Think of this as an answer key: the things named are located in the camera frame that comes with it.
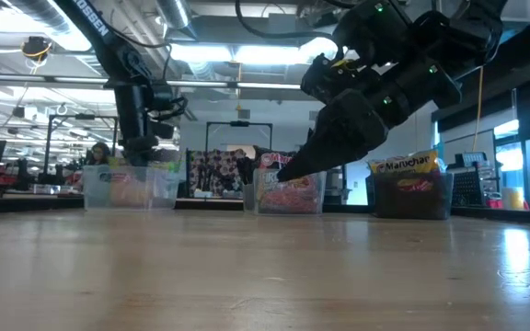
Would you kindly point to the yellow container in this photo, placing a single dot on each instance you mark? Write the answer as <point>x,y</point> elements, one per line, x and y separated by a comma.
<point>514,198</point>

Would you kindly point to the black camera stand arch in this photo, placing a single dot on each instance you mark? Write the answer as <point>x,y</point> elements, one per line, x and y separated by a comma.
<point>81,117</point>
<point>239,123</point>

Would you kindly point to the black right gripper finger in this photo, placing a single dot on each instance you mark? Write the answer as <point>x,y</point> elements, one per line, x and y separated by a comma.
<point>343,133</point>

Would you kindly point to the person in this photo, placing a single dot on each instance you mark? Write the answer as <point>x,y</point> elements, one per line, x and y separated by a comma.
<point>99,154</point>

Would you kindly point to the dark grey plastic bin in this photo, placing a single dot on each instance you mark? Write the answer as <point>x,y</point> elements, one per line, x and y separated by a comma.
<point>412,202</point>

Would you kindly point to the blue Maruchan ramen packet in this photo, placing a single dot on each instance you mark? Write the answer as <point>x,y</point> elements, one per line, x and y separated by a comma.
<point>405,163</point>

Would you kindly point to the grey ceiling vent box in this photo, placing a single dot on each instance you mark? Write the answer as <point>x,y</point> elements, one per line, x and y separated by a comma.
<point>283,27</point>

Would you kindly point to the small red item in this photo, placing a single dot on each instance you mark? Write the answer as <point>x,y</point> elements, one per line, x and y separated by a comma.
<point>494,203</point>

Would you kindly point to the white partition panel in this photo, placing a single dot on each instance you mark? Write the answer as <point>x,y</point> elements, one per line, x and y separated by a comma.
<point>463,142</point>

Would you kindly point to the black ceiling camera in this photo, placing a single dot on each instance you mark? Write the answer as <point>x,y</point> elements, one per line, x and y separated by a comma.
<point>36,48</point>

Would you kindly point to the black perforated desk organizer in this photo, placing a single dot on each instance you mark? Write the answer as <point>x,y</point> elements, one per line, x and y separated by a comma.
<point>467,188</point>

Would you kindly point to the black ceiling spotlight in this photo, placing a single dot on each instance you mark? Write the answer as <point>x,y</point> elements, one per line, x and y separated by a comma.
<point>19,111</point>

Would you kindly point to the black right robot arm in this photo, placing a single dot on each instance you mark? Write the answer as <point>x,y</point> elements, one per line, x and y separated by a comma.
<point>453,41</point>

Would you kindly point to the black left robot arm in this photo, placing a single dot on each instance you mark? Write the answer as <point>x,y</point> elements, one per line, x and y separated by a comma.
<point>131,106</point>

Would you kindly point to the black desk phone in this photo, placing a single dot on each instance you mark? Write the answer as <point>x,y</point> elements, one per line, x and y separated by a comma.
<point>469,159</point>

